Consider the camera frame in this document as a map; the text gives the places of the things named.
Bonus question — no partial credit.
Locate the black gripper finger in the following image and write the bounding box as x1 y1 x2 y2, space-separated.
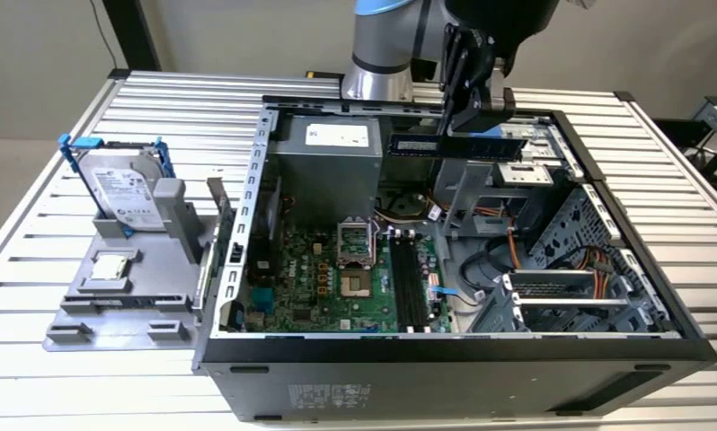
439 24 464 136
452 31 515 135

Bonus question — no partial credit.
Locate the black RAM stick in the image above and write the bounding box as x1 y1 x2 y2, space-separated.
93 302 163 311
388 133 527 162

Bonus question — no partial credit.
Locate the grey metal drive cage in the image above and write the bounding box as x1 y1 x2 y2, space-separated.
432 111 575 235

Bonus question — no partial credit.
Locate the black cooling fan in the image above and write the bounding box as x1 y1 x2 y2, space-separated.
375 188 439 224

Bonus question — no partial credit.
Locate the grey power supply unit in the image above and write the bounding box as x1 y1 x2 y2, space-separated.
267 114 383 225

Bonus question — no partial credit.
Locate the metal socket cover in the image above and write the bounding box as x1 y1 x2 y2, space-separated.
335 217 376 269

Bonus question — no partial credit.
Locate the metal disk bay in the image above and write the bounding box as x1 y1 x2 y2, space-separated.
471 268 657 333

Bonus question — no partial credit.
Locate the CPU socket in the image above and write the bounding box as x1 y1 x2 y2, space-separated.
338 267 375 300

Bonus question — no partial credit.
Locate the green motherboard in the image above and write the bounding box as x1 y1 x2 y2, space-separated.
243 224 455 334

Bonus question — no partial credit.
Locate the silver hard disk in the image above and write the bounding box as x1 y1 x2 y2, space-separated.
80 150 156 233

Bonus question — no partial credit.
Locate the blue disk carrier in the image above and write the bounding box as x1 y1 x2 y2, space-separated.
54 133 173 238

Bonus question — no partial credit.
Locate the black PC case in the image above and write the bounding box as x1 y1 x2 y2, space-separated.
189 93 717 423

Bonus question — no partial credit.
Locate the grey parts rack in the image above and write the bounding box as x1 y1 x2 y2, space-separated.
41 178 219 354

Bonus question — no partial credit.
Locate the silver CPU chip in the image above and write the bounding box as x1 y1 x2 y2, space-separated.
89 254 135 282

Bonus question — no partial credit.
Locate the orange wire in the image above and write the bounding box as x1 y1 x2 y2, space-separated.
506 227 523 270

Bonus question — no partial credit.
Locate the black looped cable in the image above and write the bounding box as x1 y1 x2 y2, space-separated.
459 249 510 306

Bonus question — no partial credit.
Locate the red yellow wire bundle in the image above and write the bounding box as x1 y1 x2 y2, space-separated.
578 249 613 300

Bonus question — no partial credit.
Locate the black upright post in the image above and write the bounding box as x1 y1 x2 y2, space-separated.
103 0 161 73

